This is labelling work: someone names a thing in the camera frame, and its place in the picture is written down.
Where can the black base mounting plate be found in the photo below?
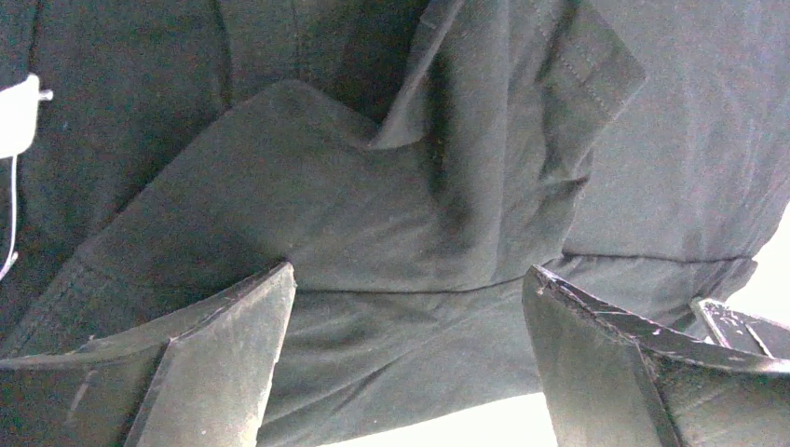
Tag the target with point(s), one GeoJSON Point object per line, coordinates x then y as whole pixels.
{"type": "Point", "coordinates": [742, 331]}

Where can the white garment tag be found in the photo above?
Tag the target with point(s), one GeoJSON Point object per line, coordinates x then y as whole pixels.
{"type": "Point", "coordinates": [19, 113]}

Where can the black t shirt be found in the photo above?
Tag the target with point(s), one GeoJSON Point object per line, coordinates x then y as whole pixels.
{"type": "Point", "coordinates": [410, 159]}

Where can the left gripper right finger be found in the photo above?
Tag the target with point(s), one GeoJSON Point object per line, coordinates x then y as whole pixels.
{"type": "Point", "coordinates": [613, 378]}

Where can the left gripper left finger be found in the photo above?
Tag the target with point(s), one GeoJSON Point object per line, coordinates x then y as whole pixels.
{"type": "Point", "coordinates": [200, 376]}

